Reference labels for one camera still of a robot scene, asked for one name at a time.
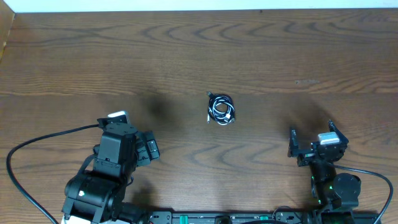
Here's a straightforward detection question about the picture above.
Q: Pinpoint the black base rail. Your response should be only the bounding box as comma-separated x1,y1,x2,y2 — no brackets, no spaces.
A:
148,209,381,224

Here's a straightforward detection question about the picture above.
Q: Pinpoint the white usb cable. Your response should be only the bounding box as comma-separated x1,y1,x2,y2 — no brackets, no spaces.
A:
207,95,235,126

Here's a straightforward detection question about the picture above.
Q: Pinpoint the black usb cable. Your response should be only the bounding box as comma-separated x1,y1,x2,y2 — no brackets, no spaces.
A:
206,91,236,126

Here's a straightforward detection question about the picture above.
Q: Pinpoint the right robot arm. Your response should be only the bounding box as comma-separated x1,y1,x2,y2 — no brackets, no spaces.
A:
288,121,361,215

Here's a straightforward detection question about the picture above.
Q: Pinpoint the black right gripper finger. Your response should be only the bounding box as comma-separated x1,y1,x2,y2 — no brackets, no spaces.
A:
287,128,299,157
328,119,346,139

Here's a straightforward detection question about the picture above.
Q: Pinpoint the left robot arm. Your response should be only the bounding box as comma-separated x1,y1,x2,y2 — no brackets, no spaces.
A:
62,123,160,223

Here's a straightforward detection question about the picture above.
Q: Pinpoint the cardboard panel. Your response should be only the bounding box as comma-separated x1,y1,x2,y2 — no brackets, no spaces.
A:
0,0,15,58

